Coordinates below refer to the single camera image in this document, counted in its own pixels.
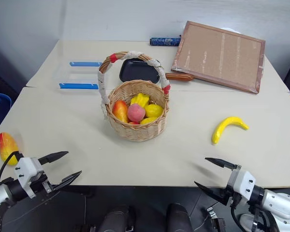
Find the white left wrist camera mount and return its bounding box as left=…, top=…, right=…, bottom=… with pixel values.
left=14, top=157, right=45, bottom=199

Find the wood framed cork board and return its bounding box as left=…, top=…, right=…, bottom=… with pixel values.
left=171, top=20, right=266, bottom=95

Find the clear plastic storage box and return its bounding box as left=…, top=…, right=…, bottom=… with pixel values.
left=53, top=59, right=105, bottom=91

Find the metal clamp bracket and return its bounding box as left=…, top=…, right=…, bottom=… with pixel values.
left=206, top=206, right=226, bottom=232

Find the blue box clip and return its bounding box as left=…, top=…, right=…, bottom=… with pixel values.
left=58, top=83, right=99, bottom=90
left=69, top=61, right=103, bottom=67

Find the pink toy peach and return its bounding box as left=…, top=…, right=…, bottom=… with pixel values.
left=127, top=103, right=146, bottom=122

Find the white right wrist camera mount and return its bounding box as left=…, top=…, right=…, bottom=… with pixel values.
left=228, top=170, right=257, bottom=202

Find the brown toy hot dog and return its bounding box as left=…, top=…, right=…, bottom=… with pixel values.
left=165, top=72, right=194, bottom=83

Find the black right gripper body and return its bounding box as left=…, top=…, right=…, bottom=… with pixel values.
left=225, top=165, right=244, bottom=206

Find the yellow toy lemon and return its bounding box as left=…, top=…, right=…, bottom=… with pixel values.
left=144, top=103, right=164, bottom=118

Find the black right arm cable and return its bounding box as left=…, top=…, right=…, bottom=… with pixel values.
left=229, top=204, right=248, bottom=232

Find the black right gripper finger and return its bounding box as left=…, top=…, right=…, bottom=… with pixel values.
left=193, top=181, right=230, bottom=206
left=204, top=157, right=238, bottom=170

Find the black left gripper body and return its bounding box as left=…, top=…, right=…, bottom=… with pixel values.
left=29, top=174, right=53, bottom=195

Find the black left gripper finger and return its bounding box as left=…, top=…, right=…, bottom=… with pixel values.
left=38, top=151, right=69, bottom=166
left=49, top=170, right=83, bottom=192

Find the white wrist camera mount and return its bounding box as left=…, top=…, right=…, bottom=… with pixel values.
left=14, top=157, right=45, bottom=199
left=228, top=170, right=257, bottom=202

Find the red yellow toy mango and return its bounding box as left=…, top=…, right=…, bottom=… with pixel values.
left=0, top=132, right=20, bottom=166
left=112, top=100, right=129, bottom=124

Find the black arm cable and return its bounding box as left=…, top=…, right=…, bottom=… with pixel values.
left=0, top=150, right=23, bottom=184
left=229, top=204, right=248, bottom=232

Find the blue printed cylinder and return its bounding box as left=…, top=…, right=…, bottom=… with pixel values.
left=149, top=35, right=182, bottom=47

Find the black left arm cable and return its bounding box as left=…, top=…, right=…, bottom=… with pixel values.
left=0, top=150, right=23, bottom=184

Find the yellow toy starfruit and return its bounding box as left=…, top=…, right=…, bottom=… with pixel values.
left=130, top=93, right=151, bottom=108

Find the yellow toy banana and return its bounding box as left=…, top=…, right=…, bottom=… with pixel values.
left=212, top=116, right=250, bottom=145

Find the wicker basket with taped handle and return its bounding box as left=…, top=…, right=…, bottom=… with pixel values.
left=98, top=50, right=172, bottom=143

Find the dark rounded shape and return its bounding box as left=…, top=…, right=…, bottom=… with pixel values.
left=98, top=204, right=136, bottom=232

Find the black plastic tray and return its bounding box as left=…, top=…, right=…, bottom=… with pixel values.
left=118, top=58, right=160, bottom=85

